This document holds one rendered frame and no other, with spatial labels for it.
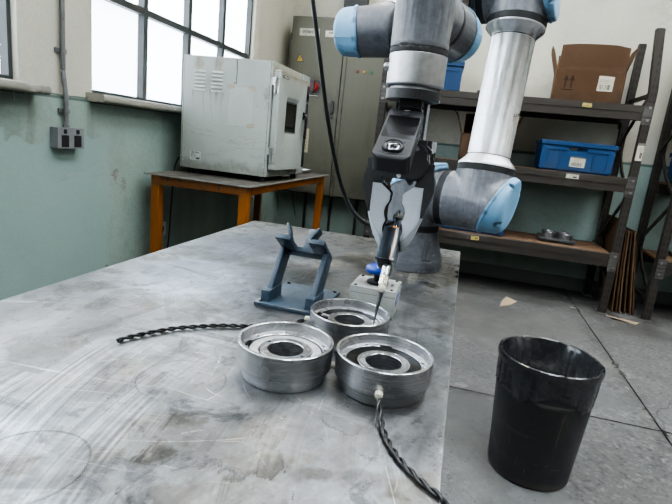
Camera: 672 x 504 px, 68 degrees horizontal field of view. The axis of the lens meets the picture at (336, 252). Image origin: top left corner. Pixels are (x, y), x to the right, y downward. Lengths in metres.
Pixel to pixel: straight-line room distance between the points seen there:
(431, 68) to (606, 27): 4.13
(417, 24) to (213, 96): 2.36
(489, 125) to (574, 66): 3.11
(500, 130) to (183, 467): 0.83
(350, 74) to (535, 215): 1.99
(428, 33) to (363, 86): 3.77
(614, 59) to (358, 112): 1.92
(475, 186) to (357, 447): 0.66
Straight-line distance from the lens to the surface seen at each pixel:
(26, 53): 2.43
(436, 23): 0.68
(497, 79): 1.07
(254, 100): 2.85
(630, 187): 4.11
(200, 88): 3.00
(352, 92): 4.45
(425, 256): 1.09
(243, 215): 2.64
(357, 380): 0.52
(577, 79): 4.13
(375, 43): 0.81
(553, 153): 4.10
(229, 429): 0.48
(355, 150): 4.41
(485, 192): 1.01
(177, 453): 0.45
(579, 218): 4.67
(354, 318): 0.68
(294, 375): 0.52
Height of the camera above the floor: 1.06
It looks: 13 degrees down
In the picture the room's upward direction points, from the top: 6 degrees clockwise
